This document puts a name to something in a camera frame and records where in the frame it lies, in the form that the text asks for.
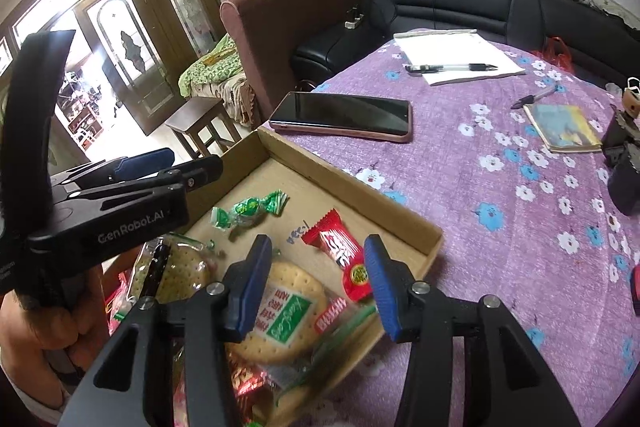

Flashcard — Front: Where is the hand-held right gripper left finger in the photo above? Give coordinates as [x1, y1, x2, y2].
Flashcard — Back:
[59, 234, 273, 427]

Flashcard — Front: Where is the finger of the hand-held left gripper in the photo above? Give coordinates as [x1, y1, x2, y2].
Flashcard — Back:
[70, 155, 223, 198]
[50, 148, 176, 188]

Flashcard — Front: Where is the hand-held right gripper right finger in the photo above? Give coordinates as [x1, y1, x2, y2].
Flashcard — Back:
[363, 234, 583, 427]

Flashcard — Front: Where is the round crackers pack green label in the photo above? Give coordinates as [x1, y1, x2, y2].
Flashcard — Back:
[224, 257, 383, 425]

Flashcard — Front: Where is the red snack packet gold logo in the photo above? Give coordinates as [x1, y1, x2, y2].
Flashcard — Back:
[300, 209, 379, 304]

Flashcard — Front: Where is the green candy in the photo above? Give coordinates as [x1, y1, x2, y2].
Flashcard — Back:
[209, 189, 289, 239]

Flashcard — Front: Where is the round crackers pack black label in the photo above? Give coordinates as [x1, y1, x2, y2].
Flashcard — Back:
[126, 233, 215, 310]

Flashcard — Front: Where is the red snack bar orange label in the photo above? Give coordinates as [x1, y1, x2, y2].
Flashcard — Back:
[227, 351, 273, 399]

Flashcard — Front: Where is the shallow cardboard box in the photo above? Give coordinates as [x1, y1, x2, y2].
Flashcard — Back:
[102, 127, 446, 427]

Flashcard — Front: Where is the person's left forearm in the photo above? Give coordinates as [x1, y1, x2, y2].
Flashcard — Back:
[0, 347, 75, 417]

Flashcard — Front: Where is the person's left hand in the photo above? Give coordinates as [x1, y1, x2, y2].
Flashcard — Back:
[0, 269, 115, 374]

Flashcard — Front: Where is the wooden stool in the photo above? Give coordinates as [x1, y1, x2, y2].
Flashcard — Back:
[164, 95, 242, 158]

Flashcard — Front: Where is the beige fringed throw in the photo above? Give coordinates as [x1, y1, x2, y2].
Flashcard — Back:
[220, 76, 263, 128]

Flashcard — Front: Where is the green patterned blanket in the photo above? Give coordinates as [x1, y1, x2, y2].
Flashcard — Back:
[178, 33, 252, 98]

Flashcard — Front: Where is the wooden glass door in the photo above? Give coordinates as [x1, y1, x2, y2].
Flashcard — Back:
[0, 0, 227, 158]

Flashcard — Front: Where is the black smartphone pink case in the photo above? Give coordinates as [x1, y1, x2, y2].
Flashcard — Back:
[268, 91, 414, 144]

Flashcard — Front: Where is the brown armchair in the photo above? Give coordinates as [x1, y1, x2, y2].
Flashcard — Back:
[219, 0, 372, 128]

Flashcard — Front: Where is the black white gel pen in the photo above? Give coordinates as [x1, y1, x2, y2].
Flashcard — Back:
[403, 62, 500, 76]

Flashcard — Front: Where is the small worn booklet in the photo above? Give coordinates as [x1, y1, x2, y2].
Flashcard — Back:
[522, 103, 604, 154]

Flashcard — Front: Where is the dark ballpoint pen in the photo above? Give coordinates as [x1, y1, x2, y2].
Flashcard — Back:
[509, 84, 561, 110]

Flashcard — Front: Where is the white notepad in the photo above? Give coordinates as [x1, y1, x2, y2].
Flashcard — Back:
[392, 28, 527, 88]

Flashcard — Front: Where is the black jar wooden knob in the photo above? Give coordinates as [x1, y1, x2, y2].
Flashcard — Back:
[601, 77, 640, 168]

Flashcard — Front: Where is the red plastic bag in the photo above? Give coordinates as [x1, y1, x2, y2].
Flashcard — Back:
[531, 35, 577, 74]

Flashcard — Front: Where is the black leather sofa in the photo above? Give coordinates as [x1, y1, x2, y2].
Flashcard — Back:
[291, 0, 640, 84]

